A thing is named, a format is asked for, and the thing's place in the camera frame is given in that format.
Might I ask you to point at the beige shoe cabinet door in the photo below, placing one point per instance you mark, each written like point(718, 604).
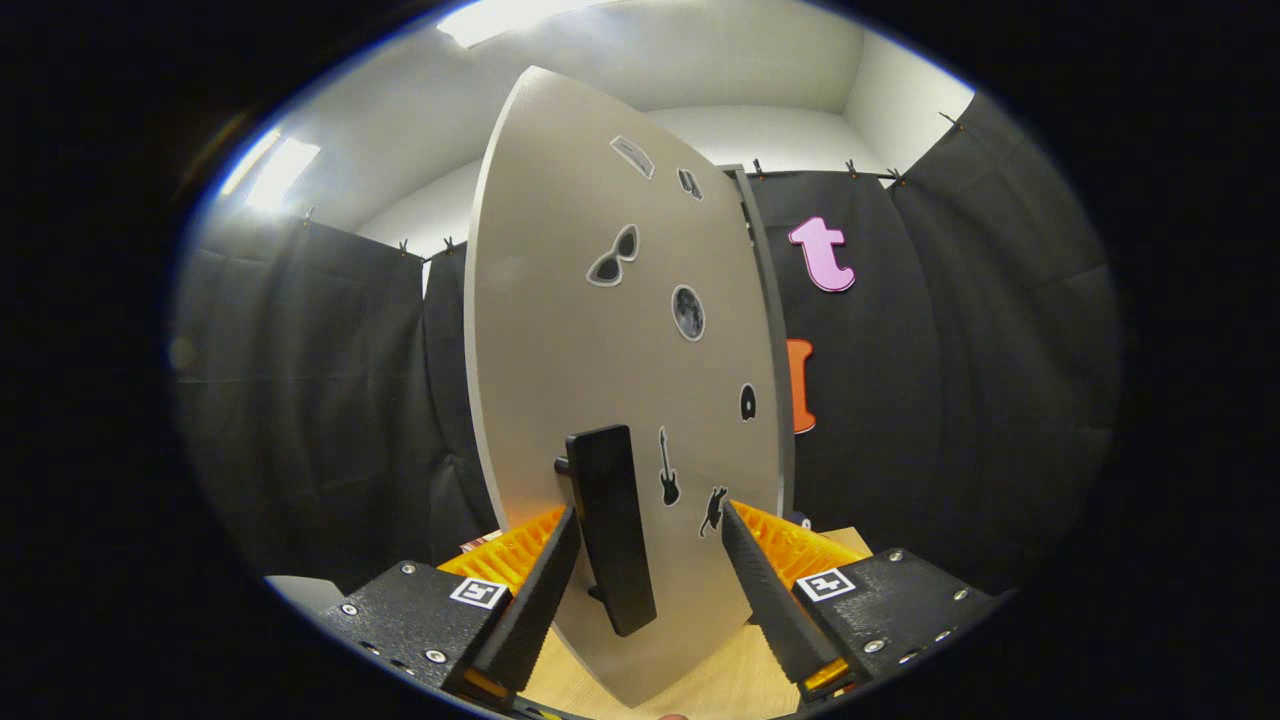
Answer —
point(560, 300)

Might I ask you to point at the row of black cloth clips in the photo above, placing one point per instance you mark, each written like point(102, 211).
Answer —
point(851, 167)

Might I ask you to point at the black backdrop cloth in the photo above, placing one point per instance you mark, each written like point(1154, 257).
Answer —
point(950, 400)

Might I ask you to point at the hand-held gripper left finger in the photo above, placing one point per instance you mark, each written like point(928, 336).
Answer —
point(535, 610)

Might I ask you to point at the brown book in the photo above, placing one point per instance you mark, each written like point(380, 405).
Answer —
point(478, 541)

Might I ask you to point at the wide ceiling light panel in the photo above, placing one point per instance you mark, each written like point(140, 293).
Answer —
point(500, 18)

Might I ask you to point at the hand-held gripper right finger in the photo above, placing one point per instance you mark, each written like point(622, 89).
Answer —
point(775, 610)

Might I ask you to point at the grey shoe cabinet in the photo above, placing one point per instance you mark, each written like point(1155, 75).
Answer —
point(768, 270)

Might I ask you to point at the narrow ceiling light strip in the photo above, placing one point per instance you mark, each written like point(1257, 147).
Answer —
point(280, 172)

